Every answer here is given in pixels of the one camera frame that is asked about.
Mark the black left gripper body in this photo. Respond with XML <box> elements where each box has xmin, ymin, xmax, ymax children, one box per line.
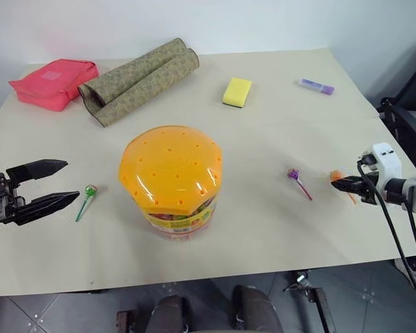
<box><xmin>0</xmin><ymin>172</ymin><xmax>26</xmax><ymax>226</ymax></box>

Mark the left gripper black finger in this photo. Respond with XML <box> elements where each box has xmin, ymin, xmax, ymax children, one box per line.
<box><xmin>10</xmin><ymin>191</ymin><xmax>81</xmax><ymax>227</ymax></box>
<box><xmin>6</xmin><ymin>159</ymin><xmax>69</xmax><ymax>182</ymax></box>

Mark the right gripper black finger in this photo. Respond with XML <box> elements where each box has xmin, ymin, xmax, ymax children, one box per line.
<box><xmin>336</xmin><ymin>188</ymin><xmax>365</xmax><ymax>203</ymax></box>
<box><xmin>330</xmin><ymin>176</ymin><xmax>363</xmax><ymax>191</ymax></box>

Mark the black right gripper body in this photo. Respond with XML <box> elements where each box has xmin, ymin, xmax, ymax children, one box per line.
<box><xmin>357</xmin><ymin>172</ymin><xmax>386</xmax><ymax>207</ymax></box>

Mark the orange lollipop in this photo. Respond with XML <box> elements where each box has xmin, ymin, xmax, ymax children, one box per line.
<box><xmin>329</xmin><ymin>169</ymin><xmax>358</xmax><ymax>207</ymax></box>

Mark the orange perforated jar lid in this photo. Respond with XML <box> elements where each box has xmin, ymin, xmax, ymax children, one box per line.
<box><xmin>118</xmin><ymin>124</ymin><xmax>225</xmax><ymax>215</ymax></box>

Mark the clear plastic lollipop jar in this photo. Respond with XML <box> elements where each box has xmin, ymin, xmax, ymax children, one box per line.
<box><xmin>138</xmin><ymin>194</ymin><xmax>218</xmax><ymax>241</ymax></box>

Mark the green lollipop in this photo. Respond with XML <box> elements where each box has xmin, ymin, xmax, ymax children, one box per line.
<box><xmin>75</xmin><ymin>185</ymin><xmax>98</xmax><ymax>223</ymax></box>

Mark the purple lollipop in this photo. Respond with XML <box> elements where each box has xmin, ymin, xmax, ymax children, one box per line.
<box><xmin>286</xmin><ymin>168</ymin><xmax>313</xmax><ymax>201</ymax></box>

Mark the red fabric pouch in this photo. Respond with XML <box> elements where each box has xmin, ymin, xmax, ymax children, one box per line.
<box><xmin>8</xmin><ymin>58</ymin><xmax>101</xmax><ymax>112</ymax></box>

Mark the black office chair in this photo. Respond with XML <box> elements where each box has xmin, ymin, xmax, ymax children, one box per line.
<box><xmin>376</xmin><ymin>34</ymin><xmax>416</xmax><ymax>174</ymax></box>

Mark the purple and white glue stick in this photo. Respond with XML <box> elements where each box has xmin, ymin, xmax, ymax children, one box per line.
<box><xmin>297</xmin><ymin>78</ymin><xmax>336</xmax><ymax>96</ymax></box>

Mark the rolled patterned brown mat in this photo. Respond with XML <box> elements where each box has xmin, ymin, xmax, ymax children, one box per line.
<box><xmin>77</xmin><ymin>37</ymin><xmax>200</xmax><ymax>128</ymax></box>

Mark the yellow sponge with dark base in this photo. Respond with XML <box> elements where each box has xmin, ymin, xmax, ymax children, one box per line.
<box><xmin>222</xmin><ymin>77</ymin><xmax>253</xmax><ymax>108</ymax></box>

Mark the dark rounded shape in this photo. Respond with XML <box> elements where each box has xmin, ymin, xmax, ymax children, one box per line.
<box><xmin>231</xmin><ymin>284</ymin><xmax>284</xmax><ymax>333</ymax></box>
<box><xmin>153</xmin><ymin>294</ymin><xmax>192</xmax><ymax>333</ymax></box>

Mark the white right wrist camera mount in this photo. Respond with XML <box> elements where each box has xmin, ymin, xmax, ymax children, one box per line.
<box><xmin>358</xmin><ymin>142</ymin><xmax>402</xmax><ymax>191</ymax></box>

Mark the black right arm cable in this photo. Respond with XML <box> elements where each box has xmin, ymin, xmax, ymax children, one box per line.
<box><xmin>356</xmin><ymin>160</ymin><xmax>416</xmax><ymax>315</ymax></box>

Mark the metal frame bar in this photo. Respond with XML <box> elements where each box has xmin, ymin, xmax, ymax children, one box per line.
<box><xmin>282</xmin><ymin>270</ymin><xmax>338</xmax><ymax>333</ymax></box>

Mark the brown metal bracket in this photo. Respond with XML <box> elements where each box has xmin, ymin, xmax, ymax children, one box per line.
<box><xmin>116</xmin><ymin>309</ymin><xmax>137</xmax><ymax>333</ymax></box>

